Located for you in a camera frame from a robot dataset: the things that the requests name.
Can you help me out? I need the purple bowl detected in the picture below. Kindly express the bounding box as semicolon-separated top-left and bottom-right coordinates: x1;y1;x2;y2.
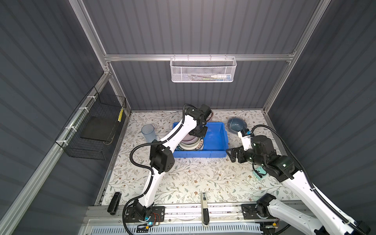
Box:
181;134;200;145

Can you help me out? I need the grey blue bowl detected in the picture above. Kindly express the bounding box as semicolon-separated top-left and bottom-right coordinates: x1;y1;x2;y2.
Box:
227;117;248;134

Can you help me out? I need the green rim lettered plate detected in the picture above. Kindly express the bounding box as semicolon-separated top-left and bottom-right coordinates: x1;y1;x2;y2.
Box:
177;140;204;151

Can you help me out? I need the clear blue plastic cup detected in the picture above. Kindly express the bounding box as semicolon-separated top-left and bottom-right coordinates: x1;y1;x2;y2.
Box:
141;124;157;143

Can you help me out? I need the light green bowl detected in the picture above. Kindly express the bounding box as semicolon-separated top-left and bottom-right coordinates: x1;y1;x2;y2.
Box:
179;142;201;151

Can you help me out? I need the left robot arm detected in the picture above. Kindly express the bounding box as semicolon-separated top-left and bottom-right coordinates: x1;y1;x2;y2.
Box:
133;104;212;217

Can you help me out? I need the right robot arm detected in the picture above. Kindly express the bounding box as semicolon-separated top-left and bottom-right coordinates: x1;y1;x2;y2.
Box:
226;129;371;235

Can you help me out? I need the blue plastic bin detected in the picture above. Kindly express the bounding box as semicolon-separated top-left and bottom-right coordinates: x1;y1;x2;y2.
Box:
173;122;229;158

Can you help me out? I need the pink plastic cup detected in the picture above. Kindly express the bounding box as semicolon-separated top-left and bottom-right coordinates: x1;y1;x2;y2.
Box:
206;111;214;122

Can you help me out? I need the floral table mat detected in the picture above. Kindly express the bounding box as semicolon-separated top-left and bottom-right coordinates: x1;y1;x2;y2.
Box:
101;111;298;206

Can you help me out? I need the yellow tag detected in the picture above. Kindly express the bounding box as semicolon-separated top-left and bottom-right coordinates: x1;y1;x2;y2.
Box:
117;108;123;122

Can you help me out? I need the black white handheld device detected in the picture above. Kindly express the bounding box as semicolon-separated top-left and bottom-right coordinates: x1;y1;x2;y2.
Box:
201;192;210;227

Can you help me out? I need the black pad in basket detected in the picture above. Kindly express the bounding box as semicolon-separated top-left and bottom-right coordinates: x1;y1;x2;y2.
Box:
80;117;118;142

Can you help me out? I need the white wire mesh basket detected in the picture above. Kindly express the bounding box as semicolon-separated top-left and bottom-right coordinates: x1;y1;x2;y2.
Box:
169;55;237;83

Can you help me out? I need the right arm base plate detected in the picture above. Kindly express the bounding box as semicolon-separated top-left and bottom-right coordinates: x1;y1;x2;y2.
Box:
241;204;279;220

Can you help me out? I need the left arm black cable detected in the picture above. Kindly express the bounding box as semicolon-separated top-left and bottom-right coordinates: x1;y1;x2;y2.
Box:
122;104;194;235

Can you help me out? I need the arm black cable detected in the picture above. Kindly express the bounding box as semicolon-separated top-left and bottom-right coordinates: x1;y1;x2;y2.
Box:
251;124;368;235
122;104;194;235

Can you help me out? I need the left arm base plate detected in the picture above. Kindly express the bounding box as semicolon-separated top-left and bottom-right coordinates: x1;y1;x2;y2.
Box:
123;206;165;223

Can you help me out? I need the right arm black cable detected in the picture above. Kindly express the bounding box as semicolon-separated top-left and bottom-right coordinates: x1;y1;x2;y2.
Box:
251;124;368;235

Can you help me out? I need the black wire basket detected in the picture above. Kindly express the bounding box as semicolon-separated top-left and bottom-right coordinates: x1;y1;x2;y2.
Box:
55;88;127;161

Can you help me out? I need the black clamp handle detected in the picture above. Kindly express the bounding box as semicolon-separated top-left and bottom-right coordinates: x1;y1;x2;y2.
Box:
107;192;122;215

